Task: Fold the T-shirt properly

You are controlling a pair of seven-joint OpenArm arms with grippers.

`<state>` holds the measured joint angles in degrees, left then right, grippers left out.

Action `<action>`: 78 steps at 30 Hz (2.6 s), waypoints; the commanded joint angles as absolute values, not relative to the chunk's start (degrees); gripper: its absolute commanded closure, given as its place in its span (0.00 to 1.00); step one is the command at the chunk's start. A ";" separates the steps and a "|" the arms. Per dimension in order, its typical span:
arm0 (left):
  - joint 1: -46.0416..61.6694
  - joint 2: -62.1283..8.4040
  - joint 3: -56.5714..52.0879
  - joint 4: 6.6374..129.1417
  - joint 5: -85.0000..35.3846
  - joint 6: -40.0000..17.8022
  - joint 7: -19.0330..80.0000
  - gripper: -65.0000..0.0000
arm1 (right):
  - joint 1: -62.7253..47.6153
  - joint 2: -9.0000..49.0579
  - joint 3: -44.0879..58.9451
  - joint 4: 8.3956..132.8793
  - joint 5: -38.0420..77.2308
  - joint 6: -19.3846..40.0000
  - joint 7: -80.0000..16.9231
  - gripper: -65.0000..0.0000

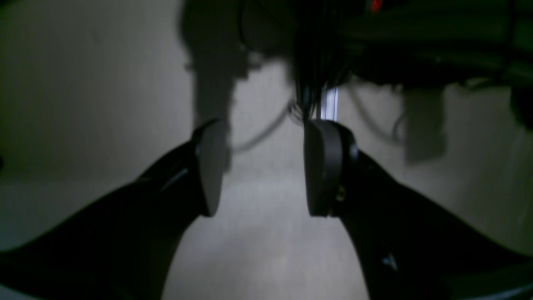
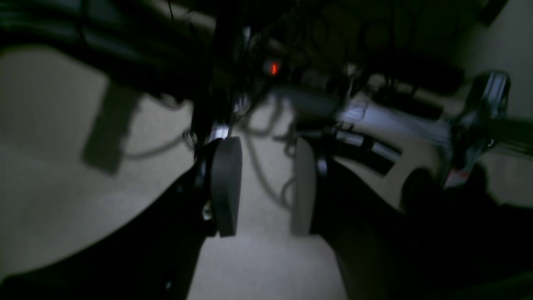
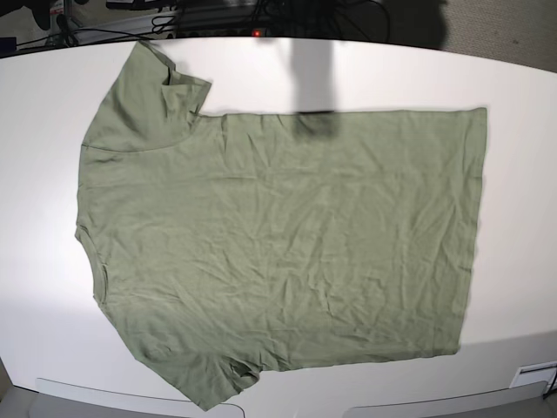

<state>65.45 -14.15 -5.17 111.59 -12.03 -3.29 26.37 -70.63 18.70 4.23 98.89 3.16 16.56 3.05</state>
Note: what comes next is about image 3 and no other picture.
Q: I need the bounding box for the green T-shirt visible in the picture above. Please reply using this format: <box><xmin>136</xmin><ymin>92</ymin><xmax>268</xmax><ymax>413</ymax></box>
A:
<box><xmin>76</xmin><ymin>42</ymin><xmax>488</xmax><ymax>410</ymax></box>

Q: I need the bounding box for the black power strip red light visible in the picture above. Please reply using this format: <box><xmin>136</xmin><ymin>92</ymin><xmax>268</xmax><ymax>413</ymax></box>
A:
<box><xmin>175</xmin><ymin>27</ymin><xmax>267</xmax><ymax>38</ymax></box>

